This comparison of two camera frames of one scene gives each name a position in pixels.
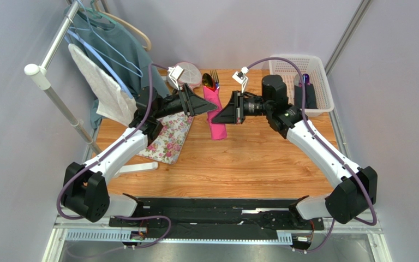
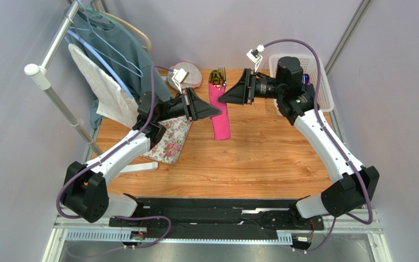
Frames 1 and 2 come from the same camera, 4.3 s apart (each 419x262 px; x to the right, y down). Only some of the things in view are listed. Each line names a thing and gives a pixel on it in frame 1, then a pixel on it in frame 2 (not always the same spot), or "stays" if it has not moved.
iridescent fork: x=215 y=76 -> x=223 y=73
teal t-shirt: x=117 y=52 stays
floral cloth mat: x=167 y=147 stays
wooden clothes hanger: x=97 y=9 stays
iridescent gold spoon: x=208 y=82 -> x=216 y=78
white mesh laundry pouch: x=191 y=75 stays
